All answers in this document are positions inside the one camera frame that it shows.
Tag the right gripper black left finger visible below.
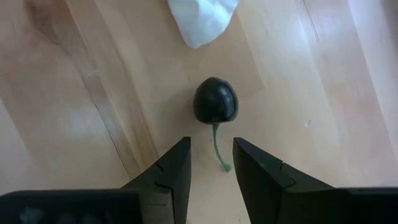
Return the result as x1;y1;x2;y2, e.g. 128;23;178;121
121;136;192;224

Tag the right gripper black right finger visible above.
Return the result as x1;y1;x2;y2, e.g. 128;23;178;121
233;136;336;224

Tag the dark cherry with green stem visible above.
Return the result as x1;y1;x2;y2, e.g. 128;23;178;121
192;76;239;173

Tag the white cloth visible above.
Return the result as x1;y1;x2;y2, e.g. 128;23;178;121
167;0;239;50

